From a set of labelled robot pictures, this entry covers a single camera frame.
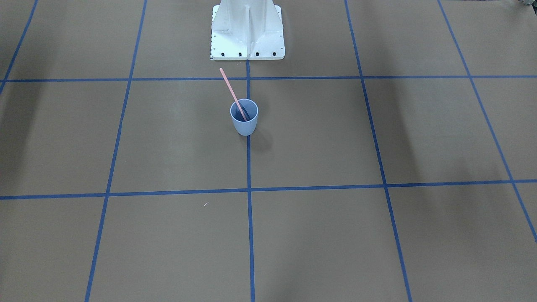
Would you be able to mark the blue cup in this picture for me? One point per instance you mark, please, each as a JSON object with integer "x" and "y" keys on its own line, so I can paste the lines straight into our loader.
{"x": 252, "y": 110}

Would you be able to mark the pink chopstick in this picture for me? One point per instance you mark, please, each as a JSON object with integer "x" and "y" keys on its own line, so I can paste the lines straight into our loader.
{"x": 235, "y": 99}

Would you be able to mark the white pedestal column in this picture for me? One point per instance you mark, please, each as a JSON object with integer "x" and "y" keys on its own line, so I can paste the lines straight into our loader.
{"x": 247, "y": 30}

